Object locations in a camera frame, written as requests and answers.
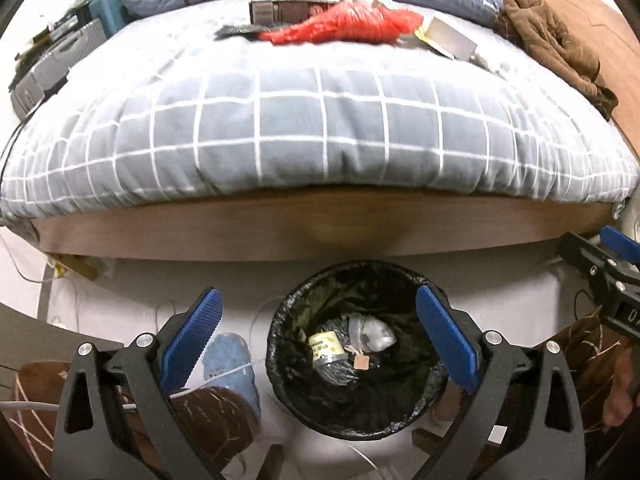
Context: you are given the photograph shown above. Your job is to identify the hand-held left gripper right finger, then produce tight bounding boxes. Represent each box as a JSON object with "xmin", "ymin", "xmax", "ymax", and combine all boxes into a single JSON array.
[{"xmin": 415, "ymin": 285, "xmax": 586, "ymax": 480}]

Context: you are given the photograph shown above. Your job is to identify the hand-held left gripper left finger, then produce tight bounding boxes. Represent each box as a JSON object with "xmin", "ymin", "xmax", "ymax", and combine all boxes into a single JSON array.
[{"xmin": 52, "ymin": 287, "xmax": 241, "ymax": 480}]

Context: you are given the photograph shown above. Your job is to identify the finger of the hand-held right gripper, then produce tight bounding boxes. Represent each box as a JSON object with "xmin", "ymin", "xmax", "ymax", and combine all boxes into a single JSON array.
[
  {"xmin": 601, "ymin": 226, "xmax": 640, "ymax": 266},
  {"xmin": 559, "ymin": 231, "xmax": 628, "ymax": 311}
]

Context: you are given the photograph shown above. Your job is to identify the black trash bin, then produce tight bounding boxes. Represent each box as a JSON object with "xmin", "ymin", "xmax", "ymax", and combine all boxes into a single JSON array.
[{"xmin": 266, "ymin": 260, "xmax": 451, "ymax": 442}]

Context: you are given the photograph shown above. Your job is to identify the yellow and white box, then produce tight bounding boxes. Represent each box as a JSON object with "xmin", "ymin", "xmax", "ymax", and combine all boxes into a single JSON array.
[{"xmin": 414, "ymin": 15, "xmax": 482, "ymax": 61}]

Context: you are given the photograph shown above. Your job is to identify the red plastic bag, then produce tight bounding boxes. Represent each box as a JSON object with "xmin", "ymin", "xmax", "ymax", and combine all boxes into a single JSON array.
[{"xmin": 257, "ymin": 0, "xmax": 426, "ymax": 47}]

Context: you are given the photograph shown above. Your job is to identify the brown snack box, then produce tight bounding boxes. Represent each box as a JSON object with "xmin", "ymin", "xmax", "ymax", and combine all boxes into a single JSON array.
[{"xmin": 248, "ymin": 0, "xmax": 346, "ymax": 26}]

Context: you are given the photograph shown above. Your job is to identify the person's right hand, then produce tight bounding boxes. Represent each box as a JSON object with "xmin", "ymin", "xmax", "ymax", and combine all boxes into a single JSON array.
[{"xmin": 603, "ymin": 347, "xmax": 640, "ymax": 429}]

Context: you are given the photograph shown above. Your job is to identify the blue slipper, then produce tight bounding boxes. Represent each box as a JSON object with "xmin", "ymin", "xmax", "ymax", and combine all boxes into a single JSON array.
[{"xmin": 202, "ymin": 332, "xmax": 262, "ymax": 421}]

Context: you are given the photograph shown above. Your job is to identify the clear plastic cup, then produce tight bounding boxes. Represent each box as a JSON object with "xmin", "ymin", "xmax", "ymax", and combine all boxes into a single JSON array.
[{"xmin": 347, "ymin": 312, "xmax": 397, "ymax": 354}]

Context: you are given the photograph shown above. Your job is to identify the brown patterned pants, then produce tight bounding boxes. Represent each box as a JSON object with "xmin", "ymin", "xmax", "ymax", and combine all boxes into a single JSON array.
[{"xmin": 10, "ymin": 305, "xmax": 632, "ymax": 480}]

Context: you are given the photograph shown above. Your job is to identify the grey panel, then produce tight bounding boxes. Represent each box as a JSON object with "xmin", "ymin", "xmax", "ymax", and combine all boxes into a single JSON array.
[{"xmin": 0, "ymin": 304, "xmax": 124, "ymax": 367}]

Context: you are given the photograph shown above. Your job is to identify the brown jacket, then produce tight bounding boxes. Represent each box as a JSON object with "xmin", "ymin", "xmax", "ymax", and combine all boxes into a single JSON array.
[{"xmin": 495, "ymin": 0, "xmax": 620, "ymax": 121}]

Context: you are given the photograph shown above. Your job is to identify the grey checked bed sheet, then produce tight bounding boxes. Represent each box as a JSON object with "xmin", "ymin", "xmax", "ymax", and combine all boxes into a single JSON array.
[{"xmin": 0, "ymin": 0, "xmax": 640, "ymax": 221}]

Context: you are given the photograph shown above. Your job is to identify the dark wrapper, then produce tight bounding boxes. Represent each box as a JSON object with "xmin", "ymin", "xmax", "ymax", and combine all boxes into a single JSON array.
[{"xmin": 215, "ymin": 22, "xmax": 262, "ymax": 42}]

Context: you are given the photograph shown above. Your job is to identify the grey suitcase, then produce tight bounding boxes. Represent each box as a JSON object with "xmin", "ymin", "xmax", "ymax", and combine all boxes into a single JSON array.
[{"xmin": 10, "ymin": 17, "xmax": 108, "ymax": 117}]

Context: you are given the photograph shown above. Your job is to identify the teal suitcase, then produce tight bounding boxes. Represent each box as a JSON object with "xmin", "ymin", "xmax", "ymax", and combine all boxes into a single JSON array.
[{"xmin": 87, "ymin": 0, "xmax": 134, "ymax": 29}]

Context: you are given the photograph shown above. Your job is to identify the wooden bed frame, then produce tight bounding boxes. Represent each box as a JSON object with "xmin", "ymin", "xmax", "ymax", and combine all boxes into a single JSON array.
[{"xmin": 30, "ymin": 185, "xmax": 621, "ymax": 281}]

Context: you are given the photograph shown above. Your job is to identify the white cable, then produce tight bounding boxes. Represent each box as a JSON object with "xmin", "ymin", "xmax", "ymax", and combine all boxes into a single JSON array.
[{"xmin": 0, "ymin": 399, "xmax": 68, "ymax": 412}]

